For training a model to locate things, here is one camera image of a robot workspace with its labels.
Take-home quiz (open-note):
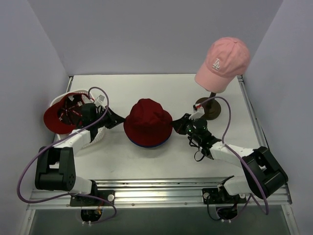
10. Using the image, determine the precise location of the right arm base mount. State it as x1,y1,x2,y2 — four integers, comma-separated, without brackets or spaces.
202,176,247,223

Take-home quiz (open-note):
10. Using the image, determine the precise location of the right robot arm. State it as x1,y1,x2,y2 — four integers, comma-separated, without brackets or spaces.
172,114,289,202

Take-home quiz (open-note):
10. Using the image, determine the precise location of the red cap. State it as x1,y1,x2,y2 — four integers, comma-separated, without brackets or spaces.
44,90,94,135

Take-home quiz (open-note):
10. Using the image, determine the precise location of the pink baseball cap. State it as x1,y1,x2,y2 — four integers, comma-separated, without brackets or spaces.
195,37,250,94

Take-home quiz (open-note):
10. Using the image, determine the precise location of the cream mannequin head stand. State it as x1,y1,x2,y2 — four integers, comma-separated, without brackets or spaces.
202,99,221,120

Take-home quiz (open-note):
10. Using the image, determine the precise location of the dark red knit hat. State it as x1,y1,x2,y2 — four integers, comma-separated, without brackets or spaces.
123,98,173,145

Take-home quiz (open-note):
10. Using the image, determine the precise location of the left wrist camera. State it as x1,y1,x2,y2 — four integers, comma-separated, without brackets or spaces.
94,95,107,108

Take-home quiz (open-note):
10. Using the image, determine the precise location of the aluminium mounting rail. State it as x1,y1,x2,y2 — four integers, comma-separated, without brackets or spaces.
28,177,291,209

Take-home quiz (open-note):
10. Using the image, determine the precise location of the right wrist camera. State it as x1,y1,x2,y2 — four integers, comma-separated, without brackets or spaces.
189,104,205,120

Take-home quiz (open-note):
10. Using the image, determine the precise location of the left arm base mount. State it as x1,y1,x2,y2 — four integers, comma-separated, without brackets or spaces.
69,189,115,225

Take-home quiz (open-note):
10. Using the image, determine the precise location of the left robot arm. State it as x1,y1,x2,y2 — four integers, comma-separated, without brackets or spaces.
35,103,125,205

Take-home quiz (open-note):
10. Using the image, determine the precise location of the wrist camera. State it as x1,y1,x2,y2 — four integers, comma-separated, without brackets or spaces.
94,95,107,108
189,104,205,120

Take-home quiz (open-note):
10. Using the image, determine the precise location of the blue bucket hat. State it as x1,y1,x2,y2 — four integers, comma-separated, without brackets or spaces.
130,138,169,148

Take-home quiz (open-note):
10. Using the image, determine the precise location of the white perforated basket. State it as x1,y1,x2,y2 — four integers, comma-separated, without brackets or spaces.
49,89,107,149

